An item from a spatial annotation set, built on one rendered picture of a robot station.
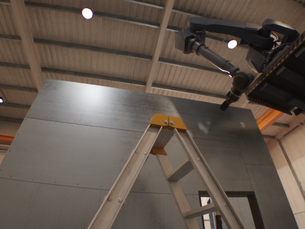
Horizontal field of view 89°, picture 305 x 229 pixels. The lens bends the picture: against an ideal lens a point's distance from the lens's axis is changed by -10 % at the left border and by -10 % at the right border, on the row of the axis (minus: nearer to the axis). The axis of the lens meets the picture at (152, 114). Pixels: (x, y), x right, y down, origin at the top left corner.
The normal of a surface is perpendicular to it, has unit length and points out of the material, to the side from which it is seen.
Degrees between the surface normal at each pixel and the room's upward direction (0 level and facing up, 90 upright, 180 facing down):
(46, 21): 176
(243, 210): 90
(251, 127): 90
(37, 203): 90
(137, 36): 176
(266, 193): 90
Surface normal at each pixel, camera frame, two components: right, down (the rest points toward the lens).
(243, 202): -0.15, -0.62
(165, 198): 0.21, -0.61
